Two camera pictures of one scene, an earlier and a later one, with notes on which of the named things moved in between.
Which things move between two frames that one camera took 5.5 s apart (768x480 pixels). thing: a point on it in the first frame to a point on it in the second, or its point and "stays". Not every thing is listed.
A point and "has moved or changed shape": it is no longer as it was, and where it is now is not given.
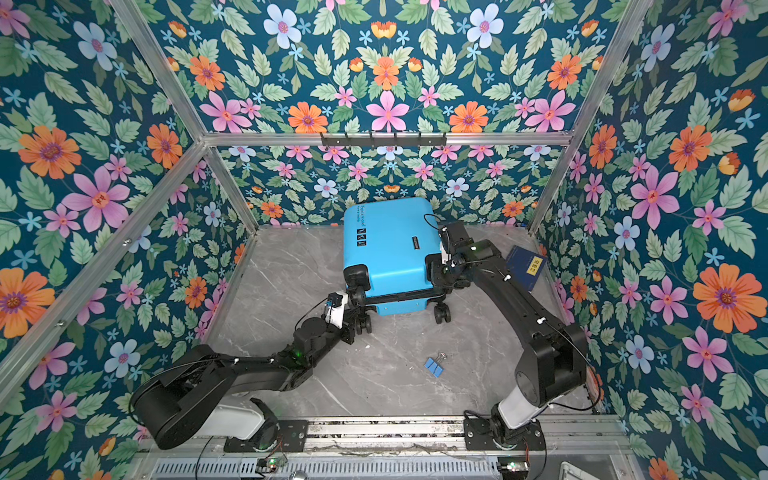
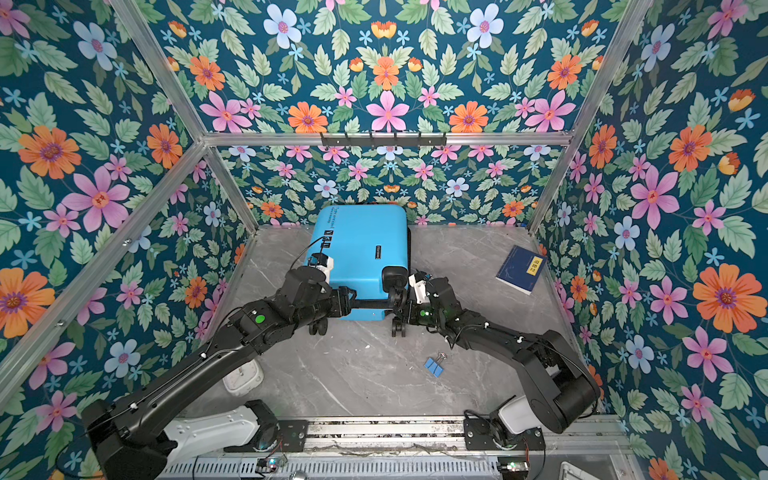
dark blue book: (525, 266) stays
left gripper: (348, 325) to (344, 296)
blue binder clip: (435, 366) stays
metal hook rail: (383, 141) stays
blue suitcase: (391, 259) has moved or changed shape
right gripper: (435, 267) to (410, 315)
